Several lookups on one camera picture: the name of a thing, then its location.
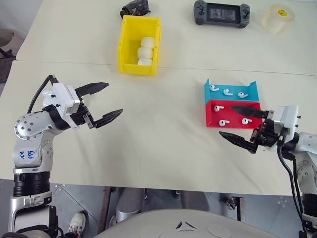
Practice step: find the red plastic tray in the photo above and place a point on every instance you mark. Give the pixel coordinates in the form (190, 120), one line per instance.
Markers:
(234, 121)

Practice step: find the white sneaker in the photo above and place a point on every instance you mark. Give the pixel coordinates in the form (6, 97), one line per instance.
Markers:
(76, 223)

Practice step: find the metal table bracket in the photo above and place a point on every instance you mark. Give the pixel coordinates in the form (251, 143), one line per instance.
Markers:
(235, 205)

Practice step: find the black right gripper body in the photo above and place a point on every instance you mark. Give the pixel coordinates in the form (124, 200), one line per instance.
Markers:
(267, 135)

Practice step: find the beige chair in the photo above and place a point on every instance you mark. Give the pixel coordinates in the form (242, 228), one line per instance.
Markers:
(6, 39)

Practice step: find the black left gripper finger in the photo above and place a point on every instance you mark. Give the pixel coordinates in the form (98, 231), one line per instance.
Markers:
(91, 88)
(107, 118)

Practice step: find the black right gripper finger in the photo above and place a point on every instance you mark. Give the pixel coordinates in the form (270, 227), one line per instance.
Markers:
(250, 112)
(240, 141)

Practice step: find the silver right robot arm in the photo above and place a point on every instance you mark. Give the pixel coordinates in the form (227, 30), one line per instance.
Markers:
(305, 158)

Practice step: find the dark grey handheld game console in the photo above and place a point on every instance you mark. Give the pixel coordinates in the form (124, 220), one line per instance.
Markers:
(221, 13)

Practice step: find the black crumpled plastic bag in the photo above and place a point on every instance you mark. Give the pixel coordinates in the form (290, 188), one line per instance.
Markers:
(135, 7)

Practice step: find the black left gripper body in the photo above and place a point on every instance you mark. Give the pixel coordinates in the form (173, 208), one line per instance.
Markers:
(89, 116)

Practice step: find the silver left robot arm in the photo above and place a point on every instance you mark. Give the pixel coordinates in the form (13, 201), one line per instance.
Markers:
(27, 126)

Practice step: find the silver rounded robot leg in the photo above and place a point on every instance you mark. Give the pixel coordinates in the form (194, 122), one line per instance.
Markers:
(128, 203)

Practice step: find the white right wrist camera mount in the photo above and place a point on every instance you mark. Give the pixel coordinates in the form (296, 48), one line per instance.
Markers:
(288, 116)

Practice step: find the blue plastic tray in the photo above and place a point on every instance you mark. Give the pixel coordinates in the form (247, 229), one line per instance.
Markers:
(250, 90)

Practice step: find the yellow plastic bin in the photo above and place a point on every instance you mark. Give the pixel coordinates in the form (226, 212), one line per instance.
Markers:
(123, 49)

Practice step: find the clear tape roll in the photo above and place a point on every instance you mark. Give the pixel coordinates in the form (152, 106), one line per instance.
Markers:
(276, 21)

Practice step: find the grey robot torso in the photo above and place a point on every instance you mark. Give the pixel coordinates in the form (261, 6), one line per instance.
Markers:
(198, 225)

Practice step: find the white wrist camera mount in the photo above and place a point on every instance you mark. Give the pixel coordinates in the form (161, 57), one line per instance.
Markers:
(288, 116)
(60, 95)

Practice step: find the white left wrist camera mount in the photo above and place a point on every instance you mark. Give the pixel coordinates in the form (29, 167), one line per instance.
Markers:
(60, 95)

